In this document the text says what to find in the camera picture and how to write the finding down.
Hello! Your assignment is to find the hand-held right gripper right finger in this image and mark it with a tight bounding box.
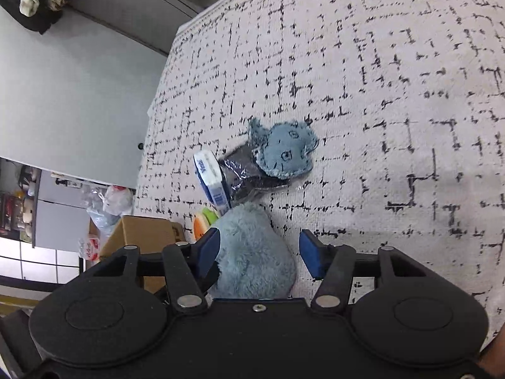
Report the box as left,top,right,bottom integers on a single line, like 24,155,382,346
299,228,431,310

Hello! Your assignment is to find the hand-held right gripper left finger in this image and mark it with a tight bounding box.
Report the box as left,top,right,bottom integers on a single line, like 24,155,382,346
85,227,222,312

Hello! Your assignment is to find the orange green plush toy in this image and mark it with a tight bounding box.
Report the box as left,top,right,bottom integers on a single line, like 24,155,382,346
193,207,220,242

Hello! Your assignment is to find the fluffy blue plush toy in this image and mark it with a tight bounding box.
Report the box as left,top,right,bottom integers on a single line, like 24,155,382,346
208,202,297,300

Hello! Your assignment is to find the cardboard box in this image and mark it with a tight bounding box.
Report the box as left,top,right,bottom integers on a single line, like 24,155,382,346
98,215,189,293

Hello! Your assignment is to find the dark plastic-wrapped packet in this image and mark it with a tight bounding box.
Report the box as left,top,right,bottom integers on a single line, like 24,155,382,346
218,145,305,207

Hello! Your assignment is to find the person's right forearm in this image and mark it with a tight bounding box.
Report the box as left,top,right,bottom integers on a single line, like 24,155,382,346
478,322,505,379

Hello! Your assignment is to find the grey plastic bag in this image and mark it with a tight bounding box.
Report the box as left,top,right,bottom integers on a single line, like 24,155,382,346
80,187,121,238

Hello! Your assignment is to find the red white printed bag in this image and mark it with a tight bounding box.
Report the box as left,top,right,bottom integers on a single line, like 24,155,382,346
78,234,102,262

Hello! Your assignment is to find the white kitchen cabinet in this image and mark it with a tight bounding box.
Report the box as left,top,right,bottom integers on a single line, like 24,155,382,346
33,170,104,252

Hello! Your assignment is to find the black patterned white blanket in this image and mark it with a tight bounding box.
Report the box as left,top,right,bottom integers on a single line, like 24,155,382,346
133,0,505,364

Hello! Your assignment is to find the grey door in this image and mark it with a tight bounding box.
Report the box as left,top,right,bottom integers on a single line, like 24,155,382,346
66,0,206,57

